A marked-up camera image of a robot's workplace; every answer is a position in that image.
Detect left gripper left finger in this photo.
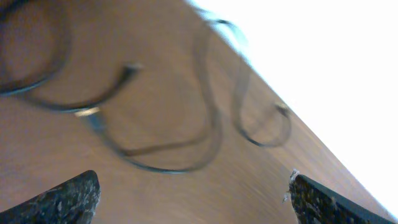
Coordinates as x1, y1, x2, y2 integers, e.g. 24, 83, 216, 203
1, 170, 101, 224

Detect black usb cable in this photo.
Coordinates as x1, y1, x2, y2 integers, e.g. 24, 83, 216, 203
74, 18, 293, 174
0, 0, 144, 113

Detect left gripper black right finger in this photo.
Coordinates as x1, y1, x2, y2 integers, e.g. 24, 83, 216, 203
283, 169, 394, 224

